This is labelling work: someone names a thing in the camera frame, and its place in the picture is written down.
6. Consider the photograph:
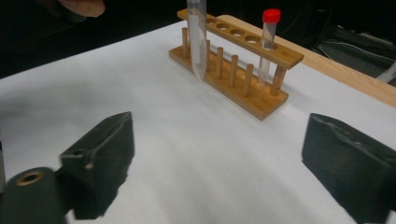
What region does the wooden test tube rack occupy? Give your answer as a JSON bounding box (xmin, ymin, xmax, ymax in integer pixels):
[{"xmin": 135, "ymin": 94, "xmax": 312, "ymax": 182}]
[{"xmin": 168, "ymin": 7, "xmax": 305, "ymax": 121}]

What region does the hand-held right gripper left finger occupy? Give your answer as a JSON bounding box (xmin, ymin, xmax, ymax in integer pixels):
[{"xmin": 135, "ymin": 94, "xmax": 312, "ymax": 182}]
[{"xmin": 59, "ymin": 111, "xmax": 135, "ymax": 220}]

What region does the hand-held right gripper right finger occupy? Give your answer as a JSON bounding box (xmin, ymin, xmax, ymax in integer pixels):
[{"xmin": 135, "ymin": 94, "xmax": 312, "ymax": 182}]
[{"xmin": 301, "ymin": 112, "xmax": 396, "ymax": 224}]

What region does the red-capped clear test tube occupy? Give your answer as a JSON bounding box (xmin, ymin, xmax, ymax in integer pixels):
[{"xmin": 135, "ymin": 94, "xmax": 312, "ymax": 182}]
[
  {"xmin": 186, "ymin": 0, "xmax": 208, "ymax": 82},
  {"xmin": 257, "ymin": 7, "xmax": 282, "ymax": 87}
]

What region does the white table sheet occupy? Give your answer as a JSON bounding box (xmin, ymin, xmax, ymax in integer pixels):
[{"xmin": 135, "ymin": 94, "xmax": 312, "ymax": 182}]
[{"xmin": 0, "ymin": 20, "xmax": 396, "ymax": 224}]

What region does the grey metal stand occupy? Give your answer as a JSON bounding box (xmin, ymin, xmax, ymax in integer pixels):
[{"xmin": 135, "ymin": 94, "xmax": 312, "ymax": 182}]
[{"xmin": 375, "ymin": 60, "xmax": 396, "ymax": 84}]

